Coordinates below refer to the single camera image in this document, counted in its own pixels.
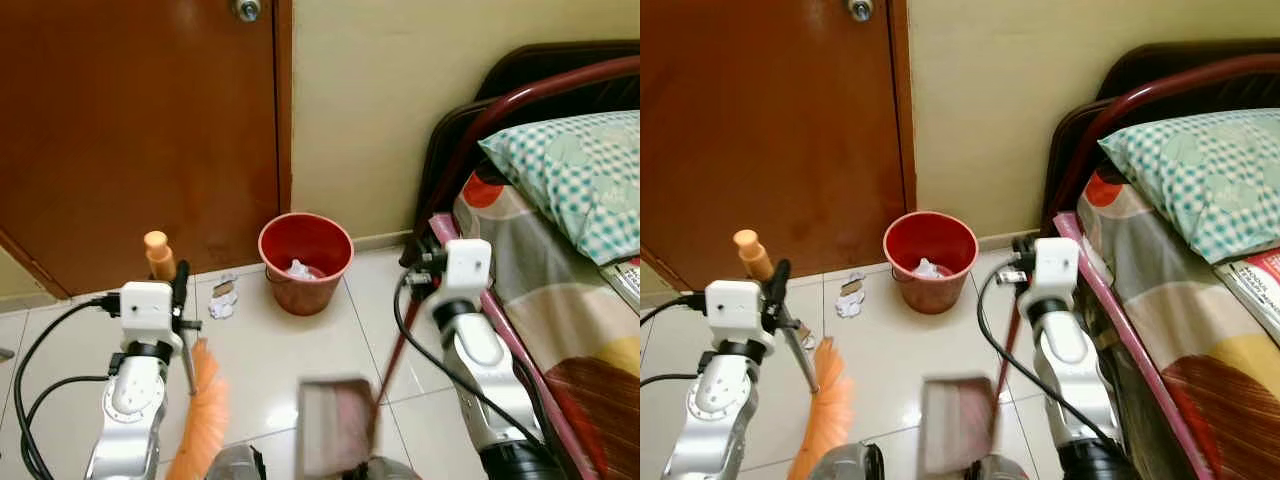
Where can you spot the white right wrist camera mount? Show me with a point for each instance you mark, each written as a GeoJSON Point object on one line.
{"type": "Point", "coordinates": [467, 270]}
{"type": "Point", "coordinates": [1057, 268]}

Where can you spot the white crumpled paper scrap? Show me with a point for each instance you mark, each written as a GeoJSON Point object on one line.
{"type": "Point", "coordinates": [220, 306]}
{"type": "Point", "coordinates": [849, 306]}

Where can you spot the brown cardboard scrap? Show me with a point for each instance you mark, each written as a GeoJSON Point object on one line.
{"type": "Point", "coordinates": [224, 288]}
{"type": "Point", "coordinates": [853, 284]}

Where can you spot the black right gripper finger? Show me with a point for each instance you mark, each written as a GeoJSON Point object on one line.
{"type": "Point", "coordinates": [412, 258]}

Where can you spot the grey robot left leg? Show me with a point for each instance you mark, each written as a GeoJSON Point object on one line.
{"type": "Point", "coordinates": [235, 465]}
{"type": "Point", "coordinates": [855, 465]}

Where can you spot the dark red bed headboard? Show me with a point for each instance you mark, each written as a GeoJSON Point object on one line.
{"type": "Point", "coordinates": [560, 60]}
{"type": "Point", "coordinates": [1180, 60]}

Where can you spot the red and white magazine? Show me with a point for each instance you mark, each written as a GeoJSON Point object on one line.
{"type": "Point", "coordinates": [1255, 290]}
{"type": "Point", "coordinates": [628, 285]}

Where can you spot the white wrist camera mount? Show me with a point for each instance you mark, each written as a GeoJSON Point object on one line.
{"type": "Point", "coordinates": [147, 310]}
{"type": "Point", "coordinates": [1057, 268]}
{"type": "Point", "coordinates": [735, 308]}
{"type": "Point", "coordinates": [467, 270]}

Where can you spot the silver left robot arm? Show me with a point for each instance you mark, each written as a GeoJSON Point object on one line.
{"type": "Point", "coordinates": [130, 400]}
{"type": "Point", "coordinates": [715, 400]}

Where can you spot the red plastic bucket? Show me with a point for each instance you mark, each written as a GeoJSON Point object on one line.
{"type": "Point", "coordinates": [930, 238]}
{"type": "Point", "coordinates": [305, 240]}

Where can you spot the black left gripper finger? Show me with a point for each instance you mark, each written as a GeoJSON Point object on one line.
{"type": "Point", "coordinates": [181, 275]}
{"type": "Point", "coordinates": [779, 278]}

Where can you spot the white crumpled paper in bucket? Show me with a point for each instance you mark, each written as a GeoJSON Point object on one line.
{"type": "Point", "coordinates": [927, 268]}
{"type": "Point", "coordinates": [300, 270]}

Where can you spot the patterned multicolour bedsheet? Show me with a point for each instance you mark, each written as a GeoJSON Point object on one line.
{"type": "Point", "coordinates": [1170, 300]}
{"type": "Point", "coordinates": [560, 300]}

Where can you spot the brown wooden door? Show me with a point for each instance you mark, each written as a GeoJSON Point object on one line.
{"type": "Point", "coordinates": [130, 130]}
{"type": "Point", "coordinates": [760, 130]}

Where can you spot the green checkered pillow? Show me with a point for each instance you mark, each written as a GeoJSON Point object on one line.
{"type": "Point", "coordinates": [1200, 170]}
{"type": "Point", "coordinates": [580, 170]}

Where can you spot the silver door knob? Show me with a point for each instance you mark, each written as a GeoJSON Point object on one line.
{"type": "Point", "coordinates": [860, 9]}
{"type": "Point", "coordinates": [247, 10]}

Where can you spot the orange bristle broom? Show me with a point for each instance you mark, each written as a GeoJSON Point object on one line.
{"type": "Point", "coordinates": [205, 410]}
{"type": "Point", "coordinates": [830, 410]}

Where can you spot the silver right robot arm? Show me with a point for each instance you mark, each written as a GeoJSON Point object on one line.
{"type": "Point", "coordinates": [475, 360]}
{"type": "Point", "coordinates": [1065, 360]}

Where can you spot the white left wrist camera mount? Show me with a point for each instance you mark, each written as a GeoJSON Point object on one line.
{"type": "Point", "coordinates": [147, 310]}
{"type": "Point", "coordinates": [735, 308]}

